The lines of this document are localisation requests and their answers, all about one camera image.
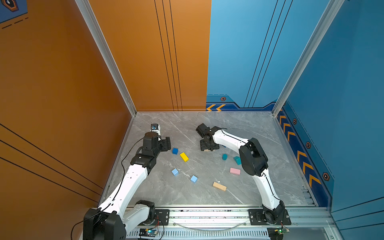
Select light blue wood cube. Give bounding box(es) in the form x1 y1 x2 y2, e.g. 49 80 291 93
191 175 198 183

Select natural wood block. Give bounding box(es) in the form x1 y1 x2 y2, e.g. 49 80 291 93
213 182 227 192

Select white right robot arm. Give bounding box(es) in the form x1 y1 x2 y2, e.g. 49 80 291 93
196 124 286 225

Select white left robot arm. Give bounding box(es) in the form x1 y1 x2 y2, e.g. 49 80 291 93
82 131 172 240

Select yellow wood block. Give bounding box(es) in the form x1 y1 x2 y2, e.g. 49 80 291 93
180 153 189 162

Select teal wood block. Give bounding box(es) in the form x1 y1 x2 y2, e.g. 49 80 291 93
234 156 242 165

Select pink wood block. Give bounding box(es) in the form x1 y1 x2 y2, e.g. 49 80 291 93
230 168 241 176

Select dark blue cube near left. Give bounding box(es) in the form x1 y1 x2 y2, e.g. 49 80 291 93
172 148 179 155

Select light blue cube left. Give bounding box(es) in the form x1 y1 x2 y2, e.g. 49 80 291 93
172 169 179 176

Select left circuit board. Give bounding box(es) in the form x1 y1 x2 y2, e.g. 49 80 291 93
139 228 159 239

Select circuit board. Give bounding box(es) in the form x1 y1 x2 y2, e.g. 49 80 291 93
275 226 290 235
139 228 159 239

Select right circuit board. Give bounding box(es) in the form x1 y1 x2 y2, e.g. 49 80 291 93
275 226 290 235

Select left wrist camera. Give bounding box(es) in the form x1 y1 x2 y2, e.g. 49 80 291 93
151 124 161 136

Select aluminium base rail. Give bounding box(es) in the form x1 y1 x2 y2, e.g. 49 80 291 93
125 206 343 240

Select aluminium corner post left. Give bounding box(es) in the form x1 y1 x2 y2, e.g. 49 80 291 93
75 0 137 117

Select aluminium corner post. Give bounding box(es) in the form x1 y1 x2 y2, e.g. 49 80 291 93
75 0 137 117
272 0 345 117

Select aluminium corner post right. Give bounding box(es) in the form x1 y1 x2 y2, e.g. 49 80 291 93
272 0 345 117

